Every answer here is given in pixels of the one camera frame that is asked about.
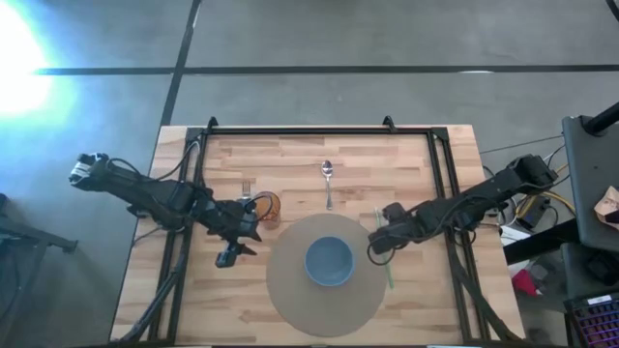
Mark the green plastic straw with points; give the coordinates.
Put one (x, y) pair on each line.
(389, 275)

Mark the grey cart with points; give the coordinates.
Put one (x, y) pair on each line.
(590, 183)

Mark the black pole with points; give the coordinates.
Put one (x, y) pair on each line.
(602, 121)

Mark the backlit keyboard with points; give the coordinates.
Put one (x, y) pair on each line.
(597, 324)

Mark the silver metal spoon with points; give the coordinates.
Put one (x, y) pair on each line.
(327, 169)

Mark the small red item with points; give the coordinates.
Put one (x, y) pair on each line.
(524, 282)

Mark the silver metal fork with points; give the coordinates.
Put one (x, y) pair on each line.
(246, 188)

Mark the black metal rig frame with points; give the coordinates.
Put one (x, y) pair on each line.
(314, 130)

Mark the black power box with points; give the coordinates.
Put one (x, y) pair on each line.
(532, 212)

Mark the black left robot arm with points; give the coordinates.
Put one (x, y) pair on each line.
(145, 193)

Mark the black slanted bar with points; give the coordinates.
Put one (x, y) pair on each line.
(532, 249)

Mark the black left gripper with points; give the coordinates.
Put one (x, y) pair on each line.
(232, 220)

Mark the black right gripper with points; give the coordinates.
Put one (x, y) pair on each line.
(396, 229)

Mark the black floor stand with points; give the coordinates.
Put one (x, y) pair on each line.
(48, 240)

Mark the blue bowl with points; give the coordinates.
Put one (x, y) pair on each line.
(329, 261)

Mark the crumpled brown paper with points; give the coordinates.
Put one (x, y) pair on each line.
(609, 205)

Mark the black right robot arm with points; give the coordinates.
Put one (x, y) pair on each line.
(483, 193)

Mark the round grey textured placemat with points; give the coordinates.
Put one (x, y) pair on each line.
(290, 299)

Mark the amber faceted plastic cup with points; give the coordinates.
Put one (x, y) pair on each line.
(271, 208)

